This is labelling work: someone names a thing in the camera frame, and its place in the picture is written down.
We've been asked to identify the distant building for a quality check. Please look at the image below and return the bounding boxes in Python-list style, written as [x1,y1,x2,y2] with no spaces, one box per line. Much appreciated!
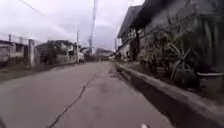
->
[94,47,115,62]

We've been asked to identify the grey concrete road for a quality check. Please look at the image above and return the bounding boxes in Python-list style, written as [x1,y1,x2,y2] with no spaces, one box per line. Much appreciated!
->
[0,60,176,128]

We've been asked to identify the pole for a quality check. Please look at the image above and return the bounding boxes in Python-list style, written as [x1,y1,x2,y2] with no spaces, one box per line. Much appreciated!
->
[75,29,81,64]

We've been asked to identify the group of trees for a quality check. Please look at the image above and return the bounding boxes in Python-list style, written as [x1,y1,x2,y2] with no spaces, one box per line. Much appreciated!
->
[35,39,77,66]

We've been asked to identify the row of plants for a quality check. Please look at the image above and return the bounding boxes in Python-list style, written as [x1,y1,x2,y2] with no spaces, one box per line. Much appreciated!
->
[138,29,201,88]

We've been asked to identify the grey building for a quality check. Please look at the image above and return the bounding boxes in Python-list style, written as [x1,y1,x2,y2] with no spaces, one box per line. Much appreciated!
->
[115,0,224,76]

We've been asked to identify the raised concrete kerb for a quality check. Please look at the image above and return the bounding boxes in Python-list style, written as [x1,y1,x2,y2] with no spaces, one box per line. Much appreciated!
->
[113,61,224,128]

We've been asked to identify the dirt verge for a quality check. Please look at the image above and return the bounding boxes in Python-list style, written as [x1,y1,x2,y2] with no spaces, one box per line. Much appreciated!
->
[0,61,80,83]

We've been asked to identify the grey plant pot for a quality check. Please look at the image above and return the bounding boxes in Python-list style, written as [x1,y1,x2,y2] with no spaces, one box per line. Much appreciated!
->
[196,71,224,98]

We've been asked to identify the overhead wires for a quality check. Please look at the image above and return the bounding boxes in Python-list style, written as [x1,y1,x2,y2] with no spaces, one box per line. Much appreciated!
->
[18,0,101,51]

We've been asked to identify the grey wall with posts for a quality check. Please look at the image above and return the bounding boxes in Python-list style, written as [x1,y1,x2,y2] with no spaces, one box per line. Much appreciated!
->
[0,38,36,68]

